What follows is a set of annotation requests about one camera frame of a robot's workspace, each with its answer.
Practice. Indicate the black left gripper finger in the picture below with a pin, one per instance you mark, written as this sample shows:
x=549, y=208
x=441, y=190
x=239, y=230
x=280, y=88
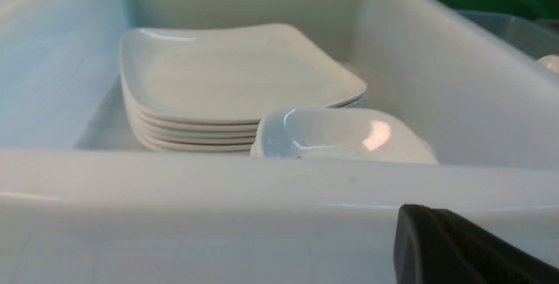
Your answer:
x=438, y=246

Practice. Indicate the small white sauce dish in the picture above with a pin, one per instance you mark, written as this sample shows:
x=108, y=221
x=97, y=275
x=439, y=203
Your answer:
x=340, y=133

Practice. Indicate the large white square plate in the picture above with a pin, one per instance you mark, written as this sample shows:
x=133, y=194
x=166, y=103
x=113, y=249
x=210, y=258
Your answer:
x=232, y=75

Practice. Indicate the teal plastic bin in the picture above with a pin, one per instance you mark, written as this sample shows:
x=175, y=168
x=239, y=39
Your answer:
x=536, y=41

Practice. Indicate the stacked white plates below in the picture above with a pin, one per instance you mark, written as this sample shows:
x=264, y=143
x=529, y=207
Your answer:
x=192, y=137

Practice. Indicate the large white plastic bin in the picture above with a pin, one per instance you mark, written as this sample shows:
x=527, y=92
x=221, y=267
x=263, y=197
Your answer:
x=82, y=203

